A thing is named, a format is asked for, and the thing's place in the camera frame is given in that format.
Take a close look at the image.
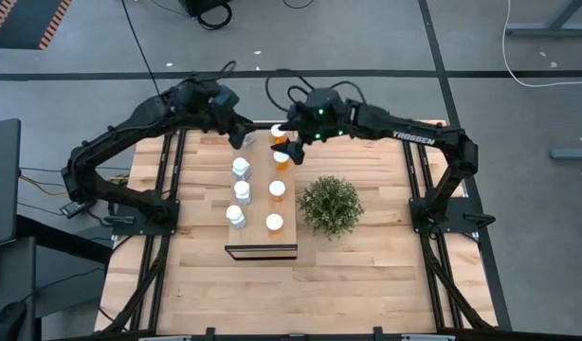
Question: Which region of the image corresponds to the black aluminium rig frame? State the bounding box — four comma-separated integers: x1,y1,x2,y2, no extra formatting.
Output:
100,107,496,341

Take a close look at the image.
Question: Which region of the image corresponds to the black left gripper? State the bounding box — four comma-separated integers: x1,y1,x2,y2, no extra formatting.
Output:
170,78,258,151

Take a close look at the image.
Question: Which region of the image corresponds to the black table base beam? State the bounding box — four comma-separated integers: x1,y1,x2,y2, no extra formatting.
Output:
15,213,113,265

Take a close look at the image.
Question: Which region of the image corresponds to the grey metal table frame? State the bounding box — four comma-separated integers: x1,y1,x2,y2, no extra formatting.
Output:
504,0,582,39

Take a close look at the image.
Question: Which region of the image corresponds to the white floor cable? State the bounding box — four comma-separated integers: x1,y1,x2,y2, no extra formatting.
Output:
501,0,582,89

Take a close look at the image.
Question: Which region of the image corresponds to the grey metal bar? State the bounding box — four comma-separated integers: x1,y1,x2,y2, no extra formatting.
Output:
550,147,582,160

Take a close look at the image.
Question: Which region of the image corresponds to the wooden shelf with black frame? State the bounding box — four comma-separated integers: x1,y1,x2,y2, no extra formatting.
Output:
224,128,300,261

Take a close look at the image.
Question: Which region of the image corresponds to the dark side desk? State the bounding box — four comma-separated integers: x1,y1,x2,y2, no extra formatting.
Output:
0,235,39,341

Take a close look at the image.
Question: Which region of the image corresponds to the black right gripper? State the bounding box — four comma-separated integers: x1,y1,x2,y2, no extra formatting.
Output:
277,87,363,167

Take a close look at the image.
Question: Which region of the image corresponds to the black box with cable loop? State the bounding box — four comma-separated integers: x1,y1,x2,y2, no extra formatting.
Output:
179,0,234,31

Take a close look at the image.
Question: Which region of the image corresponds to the long black floor cable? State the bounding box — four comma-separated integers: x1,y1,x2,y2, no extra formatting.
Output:
121,0,162,96

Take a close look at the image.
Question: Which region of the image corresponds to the green plant in black pot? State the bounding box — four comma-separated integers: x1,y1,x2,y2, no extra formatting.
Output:
296,174,366,242

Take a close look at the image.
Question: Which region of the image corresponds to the grey monitor panel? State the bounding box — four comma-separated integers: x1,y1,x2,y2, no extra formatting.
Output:
0,117,22,248

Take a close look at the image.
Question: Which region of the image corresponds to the black power adapter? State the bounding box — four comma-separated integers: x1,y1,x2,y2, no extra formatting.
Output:
59,200,91,219

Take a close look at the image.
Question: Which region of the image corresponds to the black computer mouse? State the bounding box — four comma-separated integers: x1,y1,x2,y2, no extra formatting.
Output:
0,301,28,341

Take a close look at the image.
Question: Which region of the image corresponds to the yellow cable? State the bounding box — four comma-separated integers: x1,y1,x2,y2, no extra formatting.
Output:
18,173,131,196

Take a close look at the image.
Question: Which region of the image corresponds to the orange striped black ramp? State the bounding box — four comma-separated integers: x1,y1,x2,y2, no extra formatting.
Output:
0,0,74,51

